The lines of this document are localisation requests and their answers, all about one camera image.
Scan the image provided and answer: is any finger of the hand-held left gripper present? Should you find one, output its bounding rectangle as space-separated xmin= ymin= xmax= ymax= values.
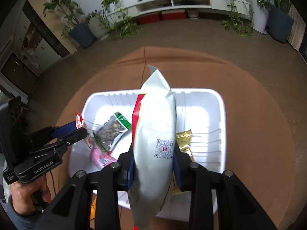
xmin=29 ymin=127 xmax=88 ymax=160
xmin=26 ymin=122 xmax=77 ymax=146

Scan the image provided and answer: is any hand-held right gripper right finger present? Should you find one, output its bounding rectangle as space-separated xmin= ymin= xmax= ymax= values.
xmin=173 ymin=144 xmax=279 ymax=230

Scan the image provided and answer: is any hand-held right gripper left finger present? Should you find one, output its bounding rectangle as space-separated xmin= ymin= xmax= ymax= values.
xmin=31 ymin=151 xmax=136 ymax=230

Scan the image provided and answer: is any peach print snack packet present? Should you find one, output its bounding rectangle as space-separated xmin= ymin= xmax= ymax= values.
xmin=75 ymin=111 xmax=118 ymax=169

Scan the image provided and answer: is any gold snack packet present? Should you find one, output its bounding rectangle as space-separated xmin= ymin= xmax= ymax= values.
xmin=171 ymin=129 xmax=195 ymax=196

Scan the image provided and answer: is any black green-edged snack packet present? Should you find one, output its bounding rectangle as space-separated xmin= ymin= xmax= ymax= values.
xmin=92 ymin=111 xmax=132 ymax=155

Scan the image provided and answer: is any white red-striped snack packet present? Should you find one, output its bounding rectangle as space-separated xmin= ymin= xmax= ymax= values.
xmin=128 ymin=65 xmax=177 ymax=230

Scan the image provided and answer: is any white plastic tray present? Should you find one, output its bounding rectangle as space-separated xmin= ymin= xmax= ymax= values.
xmin=68 ymin=89 xmax=227 ymax=222

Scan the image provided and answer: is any person's left forearm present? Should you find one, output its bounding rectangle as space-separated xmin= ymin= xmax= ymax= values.
xmin=6 ymin=194 xmax=46 ymax=230

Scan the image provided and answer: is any person's left hand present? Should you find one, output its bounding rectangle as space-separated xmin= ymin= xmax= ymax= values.
xmin=11 ymin=172 xmax=52 ymax=215

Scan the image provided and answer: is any person's checked clothing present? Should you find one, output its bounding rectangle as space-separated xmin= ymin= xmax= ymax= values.
xmin=0 ymin=182 xmax=11 ymax=204

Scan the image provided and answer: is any blue-grey square plant pot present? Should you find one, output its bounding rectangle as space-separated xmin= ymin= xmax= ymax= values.
xmin=68 ymin=23 xmax=97 ymax=49

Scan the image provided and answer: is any white patterned plant pot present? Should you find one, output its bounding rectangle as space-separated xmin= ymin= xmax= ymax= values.
xmin=89 ymin=17 xmax=111 ymax=41

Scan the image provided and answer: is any small green plant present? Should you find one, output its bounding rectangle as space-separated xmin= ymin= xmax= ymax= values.
xmin=85 ymin=11 xmax=101 ymax=24

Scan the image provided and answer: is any trailing pothos plant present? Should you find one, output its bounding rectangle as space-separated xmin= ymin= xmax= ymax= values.
xmin=101 ymin=0 xmax=142 ymax=40

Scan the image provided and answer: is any tall leafy tree plant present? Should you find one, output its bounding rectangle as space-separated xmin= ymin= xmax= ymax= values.
xmin=43 ymin=0 xmax=87 ymax=39

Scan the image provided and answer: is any red storage box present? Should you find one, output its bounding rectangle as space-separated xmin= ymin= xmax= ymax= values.
xmin=161 ymin=10 xmax=187 ymax=21
xmin=137 ymin=13 xmax=162 ymax=25

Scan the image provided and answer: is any trailing vine plant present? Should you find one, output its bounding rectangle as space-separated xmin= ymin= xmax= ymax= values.
xmin=219 ymin=0 xmax=255 ymax=37

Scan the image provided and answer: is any small white pot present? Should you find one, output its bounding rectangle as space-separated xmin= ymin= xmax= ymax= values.
xmin=187 ymin=8 xmax=200 ymax=19

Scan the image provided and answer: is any tall white plant pot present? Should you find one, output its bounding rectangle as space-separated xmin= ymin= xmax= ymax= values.
xmin=252 ymin=3 xmax=270 ymax=34

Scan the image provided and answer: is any white TV cabinet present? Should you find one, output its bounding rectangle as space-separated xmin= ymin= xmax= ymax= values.
xmin=106 ymin=0 xmax=251 ymax=20

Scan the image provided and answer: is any dark grey plant pot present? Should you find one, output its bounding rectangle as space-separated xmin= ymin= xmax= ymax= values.
xmin=267 ymin=5 xmax=295 ymax=44

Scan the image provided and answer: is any beige curtain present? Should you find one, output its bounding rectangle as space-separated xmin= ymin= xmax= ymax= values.
xmin=286 ymin=3 xmax=307 ymax=53

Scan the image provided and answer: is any black cable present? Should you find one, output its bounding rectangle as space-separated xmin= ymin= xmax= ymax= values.
xmin=49 ymin=169 xmax=59 ymax=197

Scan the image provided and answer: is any white and dark wall cabinet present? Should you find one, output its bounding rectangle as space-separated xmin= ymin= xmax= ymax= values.
xmin=0 ymin=0 xmax=77 ymax=96

